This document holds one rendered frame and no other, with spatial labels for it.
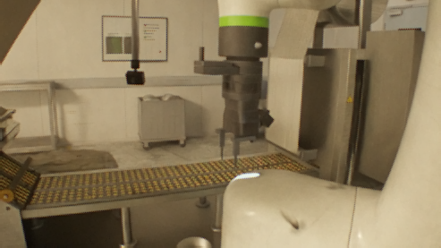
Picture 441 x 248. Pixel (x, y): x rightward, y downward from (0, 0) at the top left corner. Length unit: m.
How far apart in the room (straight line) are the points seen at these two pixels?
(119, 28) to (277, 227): 4.30
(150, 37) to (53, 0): 1.42
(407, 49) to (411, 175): 0.62
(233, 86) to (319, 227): 0.31
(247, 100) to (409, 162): 0.37
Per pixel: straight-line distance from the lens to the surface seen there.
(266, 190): 0.35
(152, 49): 4.55
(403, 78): 0.83
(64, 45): 4.54
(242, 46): 0.53
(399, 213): 0.26
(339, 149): 0.91
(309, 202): 0.34
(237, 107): 0.55
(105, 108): 4.58
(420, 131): 0.20
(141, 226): 0.98
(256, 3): 0.54
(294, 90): 0.95
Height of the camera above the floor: 1.31
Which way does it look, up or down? 11 degrees down
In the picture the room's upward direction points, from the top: 1 degrees clockwise
